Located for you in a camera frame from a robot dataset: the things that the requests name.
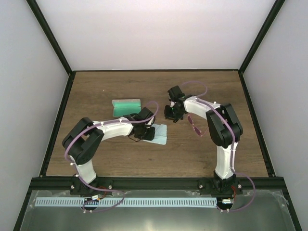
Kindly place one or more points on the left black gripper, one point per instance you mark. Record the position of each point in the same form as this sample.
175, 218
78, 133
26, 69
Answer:
150, 136

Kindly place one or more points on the black mounting rail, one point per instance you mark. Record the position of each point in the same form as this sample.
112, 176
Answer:
202, 185

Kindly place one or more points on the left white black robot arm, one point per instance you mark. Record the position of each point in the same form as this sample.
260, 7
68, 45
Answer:
83, 140

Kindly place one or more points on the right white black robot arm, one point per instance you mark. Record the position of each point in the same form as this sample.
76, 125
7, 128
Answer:
224, 128

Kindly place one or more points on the pink sunglasses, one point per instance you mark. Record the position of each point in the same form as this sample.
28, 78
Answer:
199, 132

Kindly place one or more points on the metal front plate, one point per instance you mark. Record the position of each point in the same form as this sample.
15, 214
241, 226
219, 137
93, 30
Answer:
263, 210

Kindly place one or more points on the grey green glasses case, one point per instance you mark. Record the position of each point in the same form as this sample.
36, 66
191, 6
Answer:
125, 107

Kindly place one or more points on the light blue slotted cable duct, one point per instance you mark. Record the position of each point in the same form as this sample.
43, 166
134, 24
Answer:
128, 202

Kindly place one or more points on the light blue cleaning cloth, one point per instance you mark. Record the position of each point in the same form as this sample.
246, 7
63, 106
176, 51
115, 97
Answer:
160, 136

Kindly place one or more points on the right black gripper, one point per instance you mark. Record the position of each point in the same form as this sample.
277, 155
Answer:
169, 116

